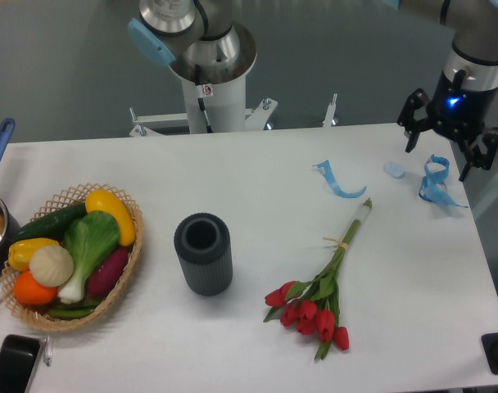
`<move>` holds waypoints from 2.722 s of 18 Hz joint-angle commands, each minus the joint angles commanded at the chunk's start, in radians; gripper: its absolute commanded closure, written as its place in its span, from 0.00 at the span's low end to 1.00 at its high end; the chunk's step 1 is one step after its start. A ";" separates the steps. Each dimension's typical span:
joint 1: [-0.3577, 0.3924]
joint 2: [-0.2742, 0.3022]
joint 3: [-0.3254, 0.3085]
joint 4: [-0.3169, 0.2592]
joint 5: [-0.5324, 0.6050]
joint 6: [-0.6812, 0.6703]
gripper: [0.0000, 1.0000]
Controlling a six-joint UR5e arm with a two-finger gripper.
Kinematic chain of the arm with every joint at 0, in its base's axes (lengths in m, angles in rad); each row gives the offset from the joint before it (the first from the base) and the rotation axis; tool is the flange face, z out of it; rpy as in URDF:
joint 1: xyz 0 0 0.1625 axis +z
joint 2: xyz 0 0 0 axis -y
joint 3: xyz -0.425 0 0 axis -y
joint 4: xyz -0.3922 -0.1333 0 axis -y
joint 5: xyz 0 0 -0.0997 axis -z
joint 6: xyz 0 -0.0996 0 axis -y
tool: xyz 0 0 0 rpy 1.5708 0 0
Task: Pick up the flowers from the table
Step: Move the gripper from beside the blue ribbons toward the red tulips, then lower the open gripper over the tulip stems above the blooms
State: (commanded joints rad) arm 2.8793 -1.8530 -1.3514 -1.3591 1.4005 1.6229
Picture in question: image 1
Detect green cucumber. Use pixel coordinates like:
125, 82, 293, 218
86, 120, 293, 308
13, 204, 87, 242

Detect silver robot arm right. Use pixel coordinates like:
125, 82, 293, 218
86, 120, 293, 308
389, 0, 498, 180

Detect yellow squash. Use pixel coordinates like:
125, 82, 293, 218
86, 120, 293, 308
85, 188, 136, 246

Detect white metal robot mount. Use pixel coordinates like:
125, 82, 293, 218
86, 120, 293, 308
128, 73, 339, 138

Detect tangled blue tape strip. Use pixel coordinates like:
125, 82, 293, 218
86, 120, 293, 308
418, 155, 468, 208

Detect small light blue cap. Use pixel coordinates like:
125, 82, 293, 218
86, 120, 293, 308
383, 162, 405, 179

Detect woven wicker basket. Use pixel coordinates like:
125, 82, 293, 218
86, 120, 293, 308
0, 183, 145, 332

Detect green pea pods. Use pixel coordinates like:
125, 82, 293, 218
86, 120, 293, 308
47, 302, 100, 320

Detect yellow bell pepper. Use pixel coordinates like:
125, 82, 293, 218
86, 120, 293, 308
7, 237, 60, 272

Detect red tulip bouquet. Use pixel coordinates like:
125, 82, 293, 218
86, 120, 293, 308
263, 198, 373, 362

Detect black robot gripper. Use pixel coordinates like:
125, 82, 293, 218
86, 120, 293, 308
397, 69, 498, 182

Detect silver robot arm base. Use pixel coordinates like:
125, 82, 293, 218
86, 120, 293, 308
127, 1, 257, 85

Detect small clear pen cap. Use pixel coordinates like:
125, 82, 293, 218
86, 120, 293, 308
43, 335, 52, 367

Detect cream steamed bun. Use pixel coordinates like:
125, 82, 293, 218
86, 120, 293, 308
29, 246, 74, 287

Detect green bok choy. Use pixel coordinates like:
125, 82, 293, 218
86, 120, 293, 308
58, 211, 120, 305

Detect dark grey ribbed vase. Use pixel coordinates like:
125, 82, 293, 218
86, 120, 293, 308
174, 212, 233, 296

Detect purple sweet potato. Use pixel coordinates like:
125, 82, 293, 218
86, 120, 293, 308
87, 248, 129, 298

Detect curved blue tape strip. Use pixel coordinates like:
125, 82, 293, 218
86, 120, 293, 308
314, 160, 367, 199

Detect black smartphone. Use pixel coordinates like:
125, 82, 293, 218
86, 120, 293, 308
0, 334, 42, 393

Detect orange fruit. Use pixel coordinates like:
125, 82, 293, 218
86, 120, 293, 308
13, 271, 57, 305

